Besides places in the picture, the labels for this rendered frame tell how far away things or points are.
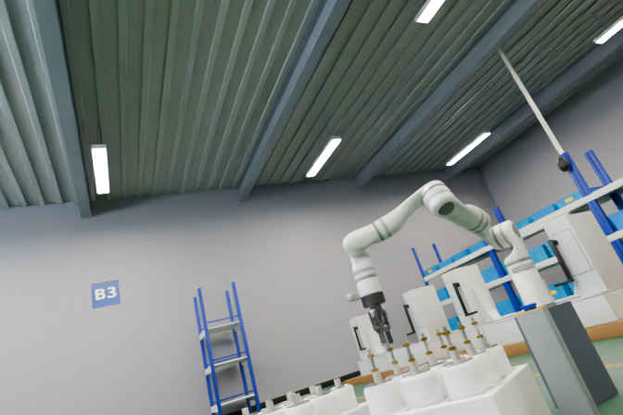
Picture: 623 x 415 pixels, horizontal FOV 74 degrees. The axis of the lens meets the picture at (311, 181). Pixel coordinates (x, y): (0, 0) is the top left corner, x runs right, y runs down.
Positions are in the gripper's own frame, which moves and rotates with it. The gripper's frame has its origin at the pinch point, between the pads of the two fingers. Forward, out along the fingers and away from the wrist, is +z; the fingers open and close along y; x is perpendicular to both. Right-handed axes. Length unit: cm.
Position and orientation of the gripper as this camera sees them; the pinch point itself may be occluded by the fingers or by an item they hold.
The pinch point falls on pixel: (387, 340)
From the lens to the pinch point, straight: 138.5
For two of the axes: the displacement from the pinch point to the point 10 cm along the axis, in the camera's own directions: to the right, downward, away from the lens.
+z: 2.7, 8.8, -4.0
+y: 4.0, 2.7, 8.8
